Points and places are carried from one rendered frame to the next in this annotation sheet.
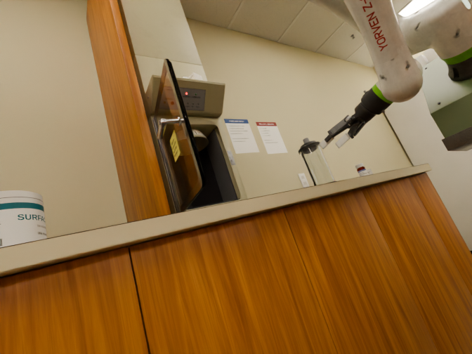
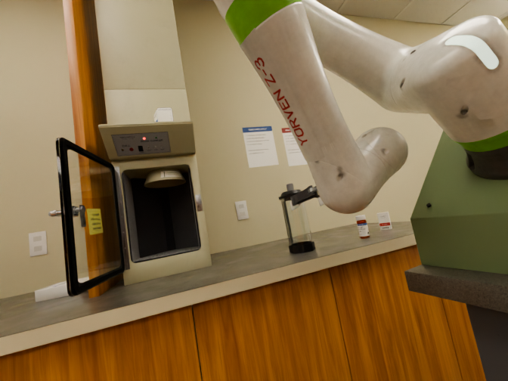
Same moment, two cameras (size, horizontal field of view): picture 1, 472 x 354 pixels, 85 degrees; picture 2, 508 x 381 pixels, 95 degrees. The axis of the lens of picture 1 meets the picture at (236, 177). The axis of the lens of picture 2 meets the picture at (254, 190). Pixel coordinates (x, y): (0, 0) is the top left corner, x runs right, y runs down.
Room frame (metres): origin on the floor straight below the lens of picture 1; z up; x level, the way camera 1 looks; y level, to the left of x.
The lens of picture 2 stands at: (0.23, -0.55, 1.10)
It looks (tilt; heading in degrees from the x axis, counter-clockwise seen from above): 7 degrees up; 19
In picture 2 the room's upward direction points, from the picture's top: 10 degrees counter-clockwise
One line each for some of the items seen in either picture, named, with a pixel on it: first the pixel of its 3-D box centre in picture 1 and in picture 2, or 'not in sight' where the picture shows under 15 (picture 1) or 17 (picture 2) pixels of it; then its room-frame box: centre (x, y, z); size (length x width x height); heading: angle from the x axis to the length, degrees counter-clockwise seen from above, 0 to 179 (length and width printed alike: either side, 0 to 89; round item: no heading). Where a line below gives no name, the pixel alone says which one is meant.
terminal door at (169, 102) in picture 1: (174, 142); (96, 215); (0.73, 0.15, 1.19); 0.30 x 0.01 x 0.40; 28
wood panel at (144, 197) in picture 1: (116, 90); (100, 123); (0.96, 0.38, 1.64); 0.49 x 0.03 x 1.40; 36
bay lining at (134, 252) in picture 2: (191, 173); (165, 212); (1.07, 0.18, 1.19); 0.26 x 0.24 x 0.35; 126
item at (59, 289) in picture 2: not in sight; (69, 287); (0.84, 0.48, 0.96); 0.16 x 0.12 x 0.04; 115
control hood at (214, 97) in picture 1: (189, 97); (151, 140); (0.93, 0.08, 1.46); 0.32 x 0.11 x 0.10; 126
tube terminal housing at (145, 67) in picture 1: (183, 147); (161, 183); (1.07, 0.18, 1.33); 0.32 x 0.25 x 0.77; 126
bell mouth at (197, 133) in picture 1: (188, 141); (165, 178); (1.06, 0.15, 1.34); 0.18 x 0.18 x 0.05
